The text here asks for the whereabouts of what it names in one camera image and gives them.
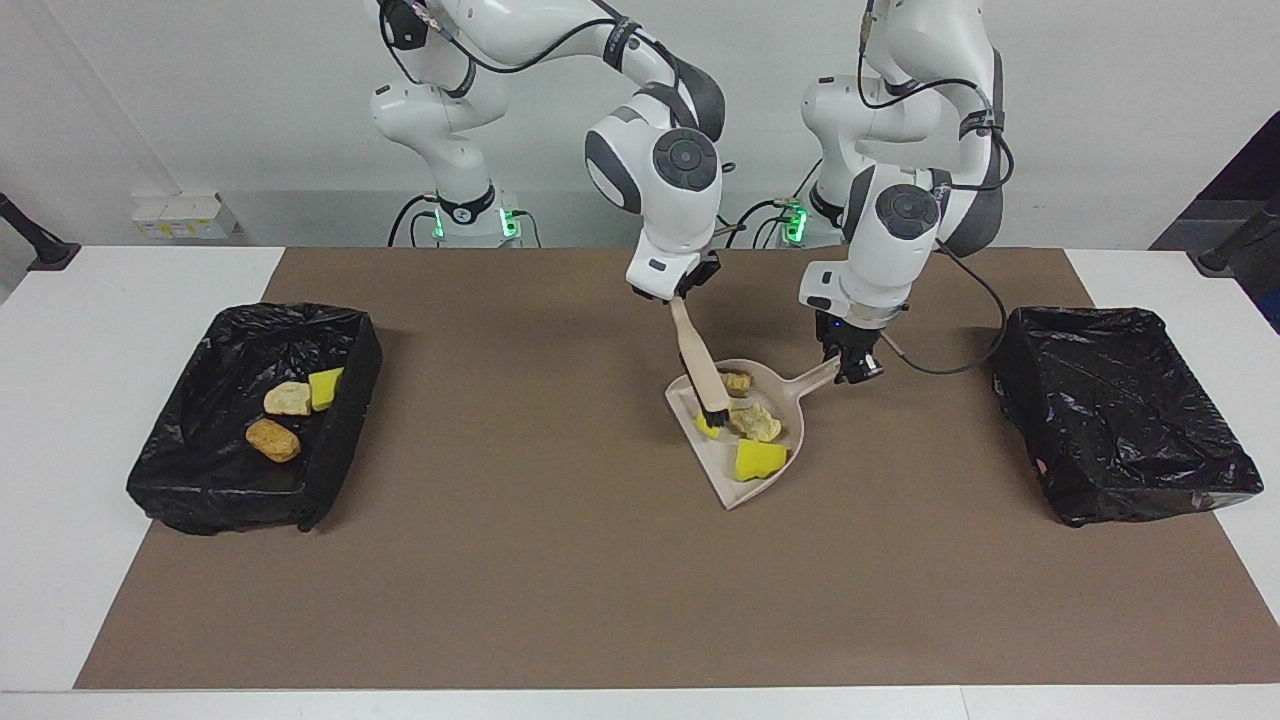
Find black bag lined bin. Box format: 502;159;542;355
987;306;1264;528
126;302;384;537

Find black base cable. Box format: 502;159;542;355
387;193;441;248
725;197;801;249

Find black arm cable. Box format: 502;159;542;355
378;0;736;251
858;0;1009;377

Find brown potato-shaped lump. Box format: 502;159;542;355
245;418;302;464

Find white wall socket box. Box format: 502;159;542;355
133;192;239;241

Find beige brush black bristles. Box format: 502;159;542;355
668;297;732;416

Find beige plastic dustpan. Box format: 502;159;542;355
665;357;842;511

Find brown table mat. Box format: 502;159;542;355
75;247;1280;691

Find black camera stand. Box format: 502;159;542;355
1188;195;1280;278
0;193;81;272

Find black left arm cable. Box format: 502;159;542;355
858;0;1009;377

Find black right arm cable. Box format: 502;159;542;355
378;0;736;251

